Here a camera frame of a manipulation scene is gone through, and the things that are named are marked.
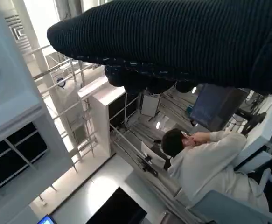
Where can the black flat screen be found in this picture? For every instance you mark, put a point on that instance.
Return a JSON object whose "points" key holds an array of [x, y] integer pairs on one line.
{"points": [[119, 207]]}

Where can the dark computer monitor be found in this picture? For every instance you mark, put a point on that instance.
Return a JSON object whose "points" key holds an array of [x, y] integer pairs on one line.
{"points": [[208, 107]]}

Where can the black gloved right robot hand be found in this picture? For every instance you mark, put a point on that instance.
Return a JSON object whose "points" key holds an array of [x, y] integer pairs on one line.
{"points": [[161, 37]]}

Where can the seated person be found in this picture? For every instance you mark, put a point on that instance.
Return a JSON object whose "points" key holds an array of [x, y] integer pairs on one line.
{"points": [[208, 163]]}

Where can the white ceiling air vent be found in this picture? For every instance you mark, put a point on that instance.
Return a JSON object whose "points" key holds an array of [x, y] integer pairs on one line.
{"points": [[16, 32]]}

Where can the white open cabinet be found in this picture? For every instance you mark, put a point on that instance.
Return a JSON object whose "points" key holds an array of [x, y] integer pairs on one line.
{"points": [[100, 121]]}

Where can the grey-green office chair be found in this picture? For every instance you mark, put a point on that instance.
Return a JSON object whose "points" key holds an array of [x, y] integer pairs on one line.
{"points": [[219, 207]]}

